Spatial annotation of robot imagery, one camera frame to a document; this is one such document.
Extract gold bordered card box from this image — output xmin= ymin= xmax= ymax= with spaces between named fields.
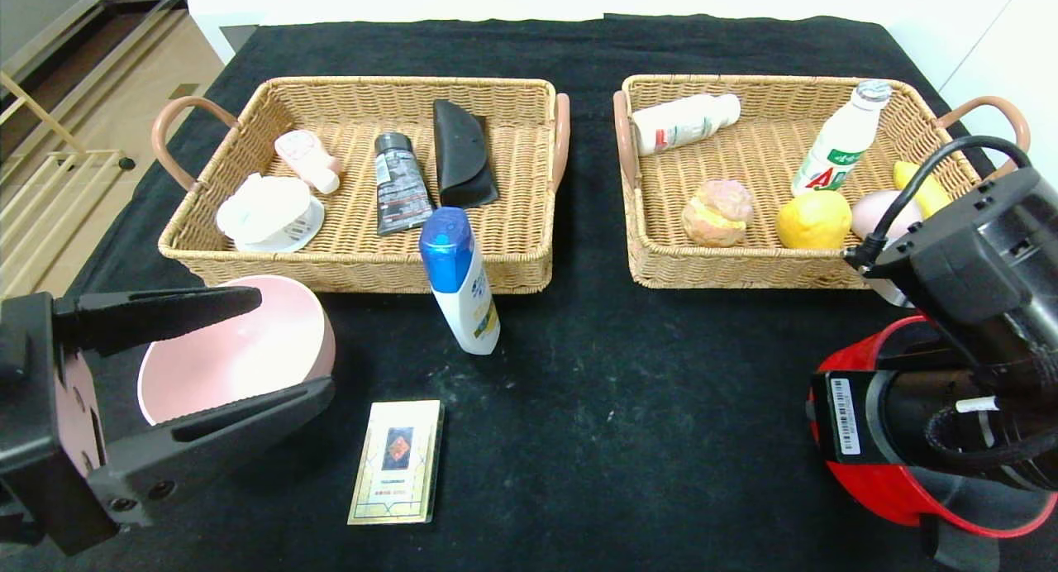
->
xmin=348 ymin=399 xmax=446 ymax=525

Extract black grey squeeze tube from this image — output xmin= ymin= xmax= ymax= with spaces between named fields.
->
xmin=374 ymin=132 xmax=436 ymax=236

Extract pink bowl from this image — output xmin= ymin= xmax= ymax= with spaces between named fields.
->
xmin=136 ymin=274 xmax=336 ymax=426

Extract white milk bottle silver cap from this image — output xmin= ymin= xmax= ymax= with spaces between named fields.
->
xmin=791 ymin=79 xmax=894 ymax=198

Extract white plastic soap dish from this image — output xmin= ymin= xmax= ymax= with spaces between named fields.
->
xmin=216 ymin=174 xmax=326 ymax=254

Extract pale pink toy egg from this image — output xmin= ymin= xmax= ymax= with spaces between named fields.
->
xmin=851 ymin=189 xmax=922 ymax=244

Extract small pink lotion bottle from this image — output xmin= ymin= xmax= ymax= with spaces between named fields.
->
xmin=274 ymin=129 xmax=343 ymax=195

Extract beige metal rack on wheels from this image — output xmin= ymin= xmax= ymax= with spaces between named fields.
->
xmin=0 ymin=70 xmax=139 ymax=296

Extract white table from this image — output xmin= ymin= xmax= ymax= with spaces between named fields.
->
xmin=187 ymin=0 xmax=894 ymax=67

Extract yellow lemon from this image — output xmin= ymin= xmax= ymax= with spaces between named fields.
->
xmin=775 ymin=189 xmax=853 ymax=250

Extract black camera cable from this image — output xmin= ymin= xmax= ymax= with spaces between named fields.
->
xmin=843 ymin=136 xmax=1034 ymax=269

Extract dark table cloth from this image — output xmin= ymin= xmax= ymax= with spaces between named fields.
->
xmin=0 ymin=15 xmax=1058 ymax=572

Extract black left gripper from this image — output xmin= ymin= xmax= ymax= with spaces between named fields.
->
xmin=0 ymin=285 xmax=336 ymax=557

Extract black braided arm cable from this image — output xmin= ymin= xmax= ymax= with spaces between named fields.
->
xmin=926 ymin=398 xmax=1058 ymax=467

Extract toy cream puff bun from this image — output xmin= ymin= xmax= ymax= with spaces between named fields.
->
xmin=683 ymin=179 xmax=755 ymax=248

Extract white bottle red green label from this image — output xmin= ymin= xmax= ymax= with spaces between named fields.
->
xmin=631 ymin=93 xmax=741 ymax=157

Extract white cabinet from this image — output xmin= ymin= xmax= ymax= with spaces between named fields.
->
xmin=851 ymin=0 xmax=1058 ymax=184

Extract white bottle blue cap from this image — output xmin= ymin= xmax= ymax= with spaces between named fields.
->
xmin=418 ymin=207 xmax=501 ymax=355

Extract red pot black handles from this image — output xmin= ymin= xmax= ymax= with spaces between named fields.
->
xmin=806 ymin=316 xmax=1058 ymax=570

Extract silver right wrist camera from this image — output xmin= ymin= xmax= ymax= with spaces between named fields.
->
xmin=864 ymin=279 xmax=915 ymax=309

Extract black soft pouch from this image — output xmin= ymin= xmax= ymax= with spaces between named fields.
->
xmin=432 ymin=99 xmax=500 ymax=208

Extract yellow toy banana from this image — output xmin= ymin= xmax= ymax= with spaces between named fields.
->
xmin=893 ymin=160 xmax=953 ymax=219

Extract rectangular wicker basket brown handles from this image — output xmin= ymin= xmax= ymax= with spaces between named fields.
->
xmin=150 ymin=77 xmax=571 ymax=295
xmin=612 ymin=74 xmax=1032 ymax=291

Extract grey metal shelf frame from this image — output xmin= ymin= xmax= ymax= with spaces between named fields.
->
xmin=0 ymin=0 xmax=191 ymax=89

